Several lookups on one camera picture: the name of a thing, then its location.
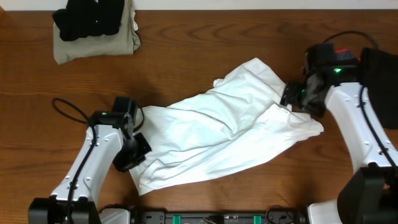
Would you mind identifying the white t-shirt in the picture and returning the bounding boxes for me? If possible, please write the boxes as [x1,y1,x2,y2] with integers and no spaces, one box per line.
[130,58,323,195]

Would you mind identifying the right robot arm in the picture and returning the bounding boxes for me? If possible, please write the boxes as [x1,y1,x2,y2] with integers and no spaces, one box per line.
[280,43,397,223]

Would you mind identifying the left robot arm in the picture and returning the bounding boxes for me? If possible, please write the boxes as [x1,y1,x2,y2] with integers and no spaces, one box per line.
[28,96,152,224]

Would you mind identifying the black garment with red trim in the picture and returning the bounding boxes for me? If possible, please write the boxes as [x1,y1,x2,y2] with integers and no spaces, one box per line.
[335,49,360,63]

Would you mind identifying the black garment right edge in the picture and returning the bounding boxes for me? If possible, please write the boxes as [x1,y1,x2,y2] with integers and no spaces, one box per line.
[358,48,397,129]

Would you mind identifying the folded khaki garment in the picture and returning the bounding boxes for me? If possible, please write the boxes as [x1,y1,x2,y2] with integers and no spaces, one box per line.
[53,0,141,65]

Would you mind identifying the folded black garment on stack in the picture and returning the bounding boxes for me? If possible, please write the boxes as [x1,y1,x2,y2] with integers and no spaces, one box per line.
[52,0,125,42]

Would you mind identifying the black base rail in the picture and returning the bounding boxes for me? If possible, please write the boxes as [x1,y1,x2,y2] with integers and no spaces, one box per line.
[99,203,308,224]

